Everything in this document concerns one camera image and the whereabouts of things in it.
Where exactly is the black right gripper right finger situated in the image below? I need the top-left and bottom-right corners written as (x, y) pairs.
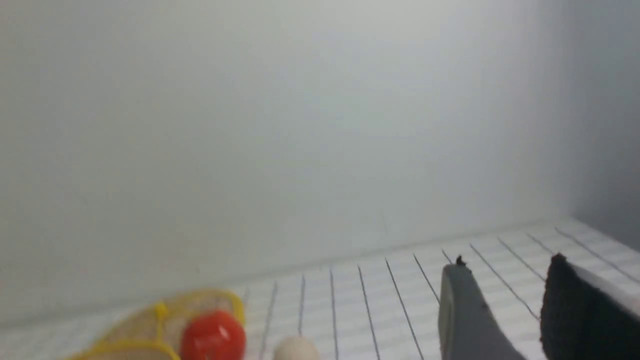
top-left (540, 253), bottom-right (640, 360)

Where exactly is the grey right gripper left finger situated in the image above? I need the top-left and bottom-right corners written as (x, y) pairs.
top-left (438, 255), bottom-right (525, 360)

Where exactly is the cream bun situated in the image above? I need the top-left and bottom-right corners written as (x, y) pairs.
top-left (272, 336), bottom-right (321, 360)

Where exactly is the woven bamboo steamer lid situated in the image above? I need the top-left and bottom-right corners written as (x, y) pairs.
top-left (96, 288), bottom-right (245, 351)

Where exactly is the bamboo steamer tray yellow rim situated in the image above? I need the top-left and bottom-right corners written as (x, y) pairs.
top-left (67, 341), bottom-right (180, 360)

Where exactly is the white grid tablecloth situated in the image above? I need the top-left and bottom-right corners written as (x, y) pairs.
top-left (0, 217), bottom-right (640, 360)

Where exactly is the red tomato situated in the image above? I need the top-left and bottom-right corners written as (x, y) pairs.
top-left (179, 310), bottom-right (247, 360)

